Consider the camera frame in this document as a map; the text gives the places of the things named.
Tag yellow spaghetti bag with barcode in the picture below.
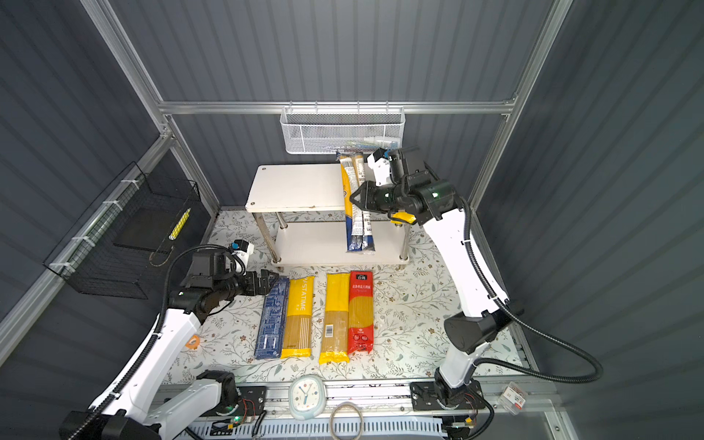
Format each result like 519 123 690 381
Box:
319 273 350 365

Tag mint analog clock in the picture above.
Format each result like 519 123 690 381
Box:
288 375 327 420

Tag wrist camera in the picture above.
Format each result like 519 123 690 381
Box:
229 239 255 267
367 148 392 186

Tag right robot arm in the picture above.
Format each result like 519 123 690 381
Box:
349 148 603 408

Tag floral table mat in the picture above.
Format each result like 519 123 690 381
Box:
164 227 462 384

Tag black wire basket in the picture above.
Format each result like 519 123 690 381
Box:
44 170 210 300

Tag white two-tier shelf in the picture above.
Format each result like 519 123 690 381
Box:
246 163 411 267

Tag pens in white basket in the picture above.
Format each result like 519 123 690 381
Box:
324 137 403 153

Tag white wire mesh basket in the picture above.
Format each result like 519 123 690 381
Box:
280 109 406 155

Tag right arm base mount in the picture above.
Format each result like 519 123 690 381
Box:
409 381 486 412

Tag yellow green marker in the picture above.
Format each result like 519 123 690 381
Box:
168 208 192 241

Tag blue pasta box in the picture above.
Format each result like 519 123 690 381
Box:
254 277 290 359

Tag red spaghetti bag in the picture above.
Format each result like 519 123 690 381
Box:
348 271 374 355

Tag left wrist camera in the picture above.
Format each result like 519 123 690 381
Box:
229 239 255 267

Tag yellow Pastatime spaghetti bag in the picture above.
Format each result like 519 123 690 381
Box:
280 276 315 359

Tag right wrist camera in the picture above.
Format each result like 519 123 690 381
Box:
367 148 392 186

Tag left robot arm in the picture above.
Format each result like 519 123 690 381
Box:
59 239 279 439

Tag small packet on rail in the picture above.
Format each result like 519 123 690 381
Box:
499 381 526 415

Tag clear blue spaghetti bag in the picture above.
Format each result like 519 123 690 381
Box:
338 154 375 254

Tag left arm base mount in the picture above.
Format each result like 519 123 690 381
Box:
201 386 268 423

